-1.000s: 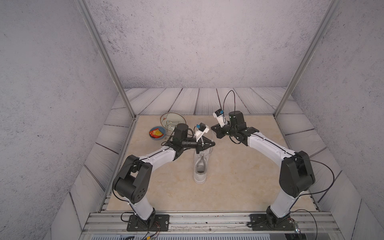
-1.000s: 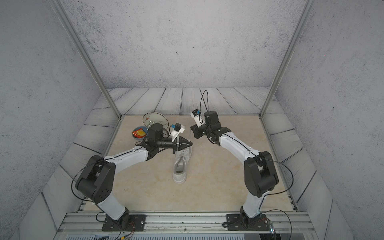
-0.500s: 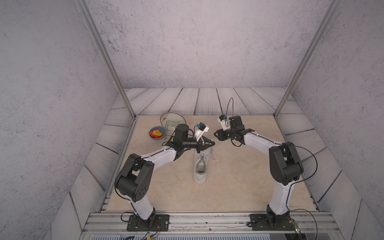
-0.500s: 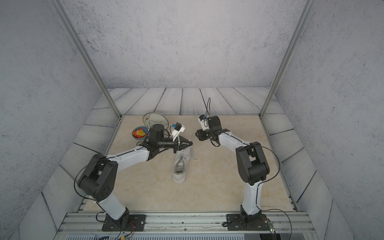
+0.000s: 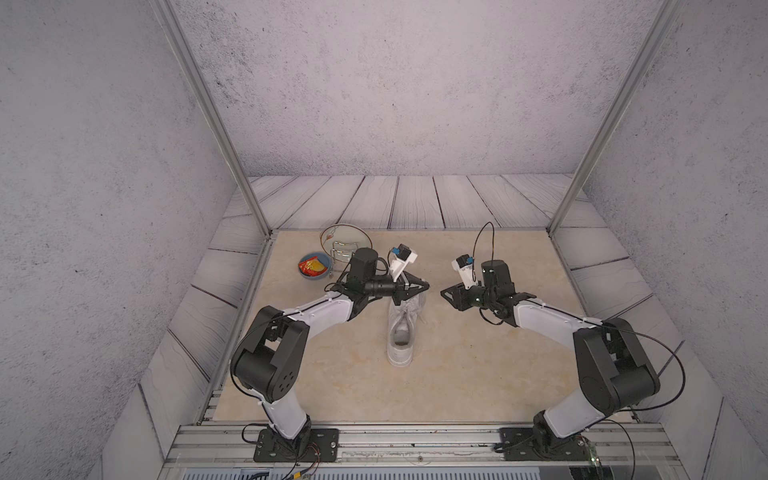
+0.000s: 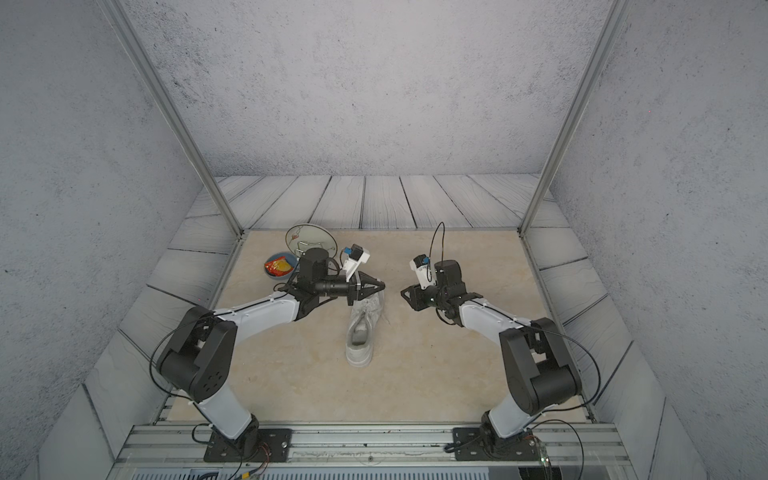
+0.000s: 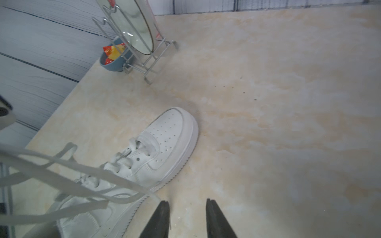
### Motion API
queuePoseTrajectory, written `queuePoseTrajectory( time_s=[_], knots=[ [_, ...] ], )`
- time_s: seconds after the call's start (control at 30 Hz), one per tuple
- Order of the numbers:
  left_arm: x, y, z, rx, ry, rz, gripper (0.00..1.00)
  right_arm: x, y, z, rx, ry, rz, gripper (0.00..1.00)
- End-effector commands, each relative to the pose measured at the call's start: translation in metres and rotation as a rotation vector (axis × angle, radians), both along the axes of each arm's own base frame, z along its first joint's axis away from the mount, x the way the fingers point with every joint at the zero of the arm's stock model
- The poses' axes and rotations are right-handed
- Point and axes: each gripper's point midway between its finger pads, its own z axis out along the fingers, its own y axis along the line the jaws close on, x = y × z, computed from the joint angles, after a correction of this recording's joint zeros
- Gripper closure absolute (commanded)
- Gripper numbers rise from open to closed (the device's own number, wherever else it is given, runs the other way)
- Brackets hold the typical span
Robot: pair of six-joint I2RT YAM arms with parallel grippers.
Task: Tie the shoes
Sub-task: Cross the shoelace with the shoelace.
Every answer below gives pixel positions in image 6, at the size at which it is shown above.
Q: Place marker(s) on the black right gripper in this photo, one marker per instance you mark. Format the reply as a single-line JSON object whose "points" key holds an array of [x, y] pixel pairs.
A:
{"points": [[417, 301]]}

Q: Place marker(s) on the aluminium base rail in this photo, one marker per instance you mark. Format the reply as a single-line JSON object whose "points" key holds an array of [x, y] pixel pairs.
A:
{"points": [[553, 450]]}

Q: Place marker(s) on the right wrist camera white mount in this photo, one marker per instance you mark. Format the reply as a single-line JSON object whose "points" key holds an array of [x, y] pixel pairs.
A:
{"points": [[421, 266]]}

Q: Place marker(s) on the blue ceramic bowl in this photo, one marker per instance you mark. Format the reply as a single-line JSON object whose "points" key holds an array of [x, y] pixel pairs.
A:
{"points": [[292, 258]]}

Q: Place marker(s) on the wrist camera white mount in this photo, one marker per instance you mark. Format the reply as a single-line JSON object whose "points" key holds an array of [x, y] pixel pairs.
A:
{"points": [[421, 266], [355, 256]]}

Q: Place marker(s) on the white sneaker shoe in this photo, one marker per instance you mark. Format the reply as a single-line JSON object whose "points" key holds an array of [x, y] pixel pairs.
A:
{"points": [[360, 336]]}

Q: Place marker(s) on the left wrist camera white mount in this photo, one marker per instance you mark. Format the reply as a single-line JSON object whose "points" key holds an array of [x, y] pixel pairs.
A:
{"points": [[355, 256]]}

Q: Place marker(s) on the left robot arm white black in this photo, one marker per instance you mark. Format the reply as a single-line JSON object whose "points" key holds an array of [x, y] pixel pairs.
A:
{"points": [[197, 357]]}

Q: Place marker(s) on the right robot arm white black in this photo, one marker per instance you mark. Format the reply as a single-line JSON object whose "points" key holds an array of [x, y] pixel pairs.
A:
{"points": [[539, 369]]}

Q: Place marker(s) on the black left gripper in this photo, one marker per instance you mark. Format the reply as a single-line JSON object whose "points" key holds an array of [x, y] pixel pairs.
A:
{"points": [[354, 290]]}

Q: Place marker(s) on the white shoelace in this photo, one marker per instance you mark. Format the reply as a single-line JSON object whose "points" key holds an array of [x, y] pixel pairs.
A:
{"points": [[373, 306]]}

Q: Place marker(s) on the red yellow snack packet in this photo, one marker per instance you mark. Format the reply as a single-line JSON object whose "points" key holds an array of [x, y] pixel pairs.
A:
{"points": [[278, 267]]}

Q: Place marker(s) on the aluminium frame post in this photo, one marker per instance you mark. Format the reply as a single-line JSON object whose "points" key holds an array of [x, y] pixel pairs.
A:
{"points": [[131, 43], [611, 28]]}

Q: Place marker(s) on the right aluminium frame post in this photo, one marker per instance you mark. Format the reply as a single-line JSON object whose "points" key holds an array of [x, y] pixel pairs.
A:
{"points": [[611, 28]]}

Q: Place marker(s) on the left aluminium frame post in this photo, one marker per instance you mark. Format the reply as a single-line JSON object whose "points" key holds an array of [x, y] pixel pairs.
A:
{"points": [[131, 43]]}

